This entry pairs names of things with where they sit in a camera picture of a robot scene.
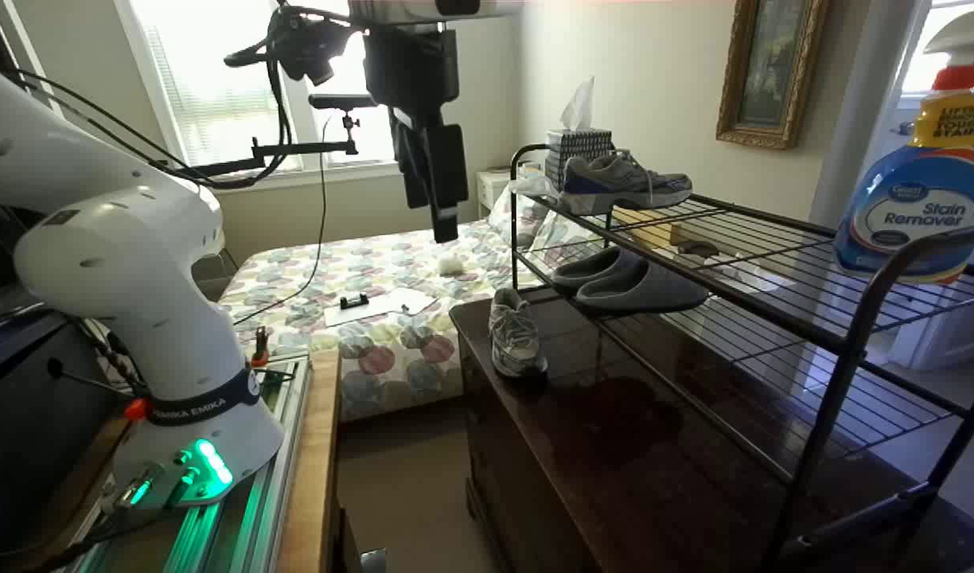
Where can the blue stain remover spray bottle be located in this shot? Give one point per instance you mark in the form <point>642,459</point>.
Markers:
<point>912,201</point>

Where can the grey slipper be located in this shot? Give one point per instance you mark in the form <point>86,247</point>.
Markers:
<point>586,266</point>
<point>635,288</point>

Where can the small black item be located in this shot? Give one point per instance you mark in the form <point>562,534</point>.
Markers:
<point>355,302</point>

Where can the dark brown wooden dresser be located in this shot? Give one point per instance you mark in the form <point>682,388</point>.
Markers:
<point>616,466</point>

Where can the light wooden table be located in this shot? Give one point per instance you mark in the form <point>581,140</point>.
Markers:
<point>309,479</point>

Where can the gold framed picture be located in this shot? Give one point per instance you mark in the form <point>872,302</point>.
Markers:
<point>768,65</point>

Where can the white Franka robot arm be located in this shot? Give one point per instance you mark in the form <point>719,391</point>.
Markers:
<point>117,266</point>

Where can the red button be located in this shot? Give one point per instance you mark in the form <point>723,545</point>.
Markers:
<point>139,408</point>

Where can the metal rail robot base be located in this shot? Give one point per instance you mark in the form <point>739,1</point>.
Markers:
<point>243,531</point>

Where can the black equipment case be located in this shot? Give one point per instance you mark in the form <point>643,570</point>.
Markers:
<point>31,424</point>

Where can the small brown bottle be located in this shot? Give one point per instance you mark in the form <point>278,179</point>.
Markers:
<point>258,353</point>

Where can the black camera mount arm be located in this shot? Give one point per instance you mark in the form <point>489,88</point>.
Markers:
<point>298,149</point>

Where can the green status light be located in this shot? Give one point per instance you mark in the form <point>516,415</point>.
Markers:
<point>203,468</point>

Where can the white pillow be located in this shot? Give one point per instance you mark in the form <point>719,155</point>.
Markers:
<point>503,212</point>

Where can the wooden block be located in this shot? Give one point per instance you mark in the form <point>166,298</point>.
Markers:
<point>657,228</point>

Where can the white curtain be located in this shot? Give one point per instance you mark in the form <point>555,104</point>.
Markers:
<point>859,129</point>

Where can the tissue box with white tissue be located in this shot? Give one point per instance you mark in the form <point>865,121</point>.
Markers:
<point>578,146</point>

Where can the bed with floral sheet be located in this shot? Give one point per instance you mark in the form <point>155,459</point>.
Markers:
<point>402,360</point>

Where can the small white lump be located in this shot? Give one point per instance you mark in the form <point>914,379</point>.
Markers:
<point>450,266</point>

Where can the metal knob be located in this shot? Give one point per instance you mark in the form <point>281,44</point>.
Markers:
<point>373,563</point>

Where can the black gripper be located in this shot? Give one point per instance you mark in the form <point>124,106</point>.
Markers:
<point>409,65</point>

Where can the white paper sheet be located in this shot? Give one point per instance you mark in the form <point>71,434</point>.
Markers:
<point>402,303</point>

